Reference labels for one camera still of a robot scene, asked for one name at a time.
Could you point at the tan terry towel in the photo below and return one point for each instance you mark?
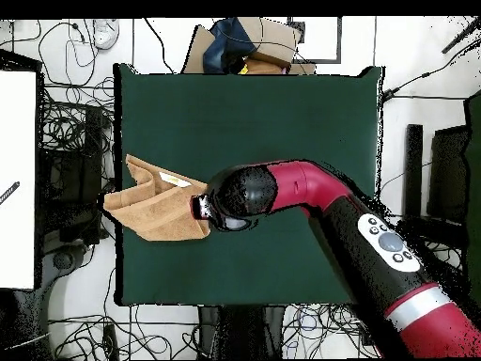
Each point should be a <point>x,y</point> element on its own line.
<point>158,210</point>

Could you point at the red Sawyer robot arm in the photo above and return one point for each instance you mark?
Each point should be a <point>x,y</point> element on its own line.
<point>338,195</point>

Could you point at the white flat panel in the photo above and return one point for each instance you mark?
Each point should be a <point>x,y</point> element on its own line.
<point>17,169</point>

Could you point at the dark green table cloth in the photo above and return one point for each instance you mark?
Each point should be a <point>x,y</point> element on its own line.
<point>225,120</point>

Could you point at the black equipment rack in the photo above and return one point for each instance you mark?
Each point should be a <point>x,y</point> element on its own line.
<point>71,180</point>

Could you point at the grey stand foot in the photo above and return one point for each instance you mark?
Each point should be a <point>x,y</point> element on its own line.
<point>64,259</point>

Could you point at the orange garment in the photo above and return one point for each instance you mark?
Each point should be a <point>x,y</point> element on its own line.
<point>263,67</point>

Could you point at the black power strip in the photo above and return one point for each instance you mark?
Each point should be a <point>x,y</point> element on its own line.
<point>110,340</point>

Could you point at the dark blue garment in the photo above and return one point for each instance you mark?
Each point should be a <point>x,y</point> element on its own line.
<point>227,45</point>

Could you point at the brown cardboard box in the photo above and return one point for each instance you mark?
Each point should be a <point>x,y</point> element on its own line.
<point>270,37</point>

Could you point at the striped black rod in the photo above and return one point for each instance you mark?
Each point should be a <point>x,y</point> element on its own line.
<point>9,191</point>

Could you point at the person's foot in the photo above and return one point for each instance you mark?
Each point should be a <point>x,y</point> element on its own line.
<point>106,34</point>

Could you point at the black upright bar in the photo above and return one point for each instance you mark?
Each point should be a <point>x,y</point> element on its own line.
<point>412,169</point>

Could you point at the black chair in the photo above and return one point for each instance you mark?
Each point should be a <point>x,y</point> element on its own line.
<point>449,173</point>

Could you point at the thin black rod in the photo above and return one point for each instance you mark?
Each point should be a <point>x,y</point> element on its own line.
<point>462,35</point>

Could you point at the black square frame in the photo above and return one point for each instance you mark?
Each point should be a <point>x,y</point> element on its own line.
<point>319,61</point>

